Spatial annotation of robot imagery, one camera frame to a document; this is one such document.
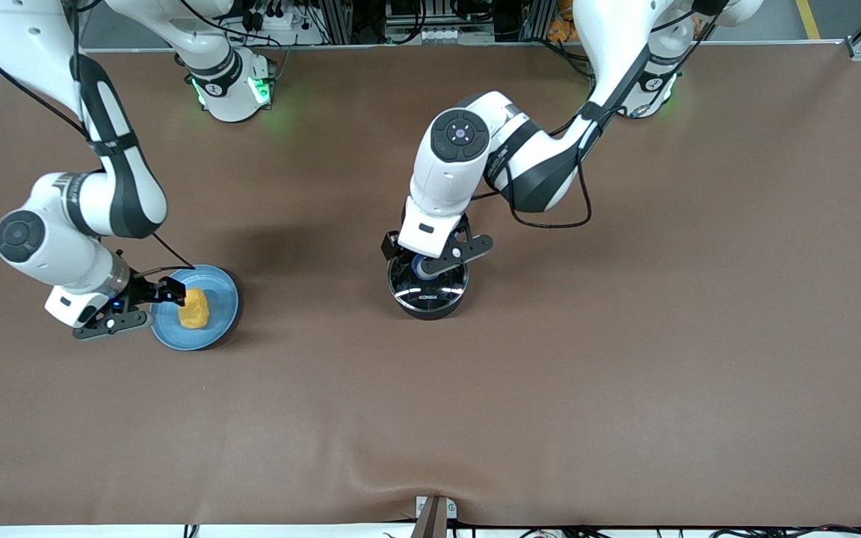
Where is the yellow potato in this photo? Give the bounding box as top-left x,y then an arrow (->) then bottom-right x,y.
179,288 -> 211,330

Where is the glass lid with blue knob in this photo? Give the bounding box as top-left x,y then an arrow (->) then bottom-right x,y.
389,253 -> 469,307

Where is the round blue plate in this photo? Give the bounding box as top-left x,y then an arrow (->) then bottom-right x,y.
150,264 -> 240,352

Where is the brown table mat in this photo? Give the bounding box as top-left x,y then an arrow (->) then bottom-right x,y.
0,41 -> 861,528

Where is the orange object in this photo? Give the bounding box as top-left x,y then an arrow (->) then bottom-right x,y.
548,0 -> 578,43

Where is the white power strip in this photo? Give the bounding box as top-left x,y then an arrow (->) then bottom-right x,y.
240,0 -> 313,32

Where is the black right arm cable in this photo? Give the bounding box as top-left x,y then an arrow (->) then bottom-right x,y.
0,0 -> 197,279

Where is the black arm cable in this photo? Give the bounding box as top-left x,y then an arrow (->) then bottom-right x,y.
0,0 -> 197,279
475,0 -> 730,229

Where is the dark blue pot, blue handle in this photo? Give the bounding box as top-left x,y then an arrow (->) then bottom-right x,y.
387,250 -> 470,321

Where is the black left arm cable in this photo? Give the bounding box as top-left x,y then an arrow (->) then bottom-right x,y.
475,0 -> 730,229

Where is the aluminium frame post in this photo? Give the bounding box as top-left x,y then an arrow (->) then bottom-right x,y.
328,0 -> 355,44

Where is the black cable bundle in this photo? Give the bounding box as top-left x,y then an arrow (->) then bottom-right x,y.
692,525 -> 861,538

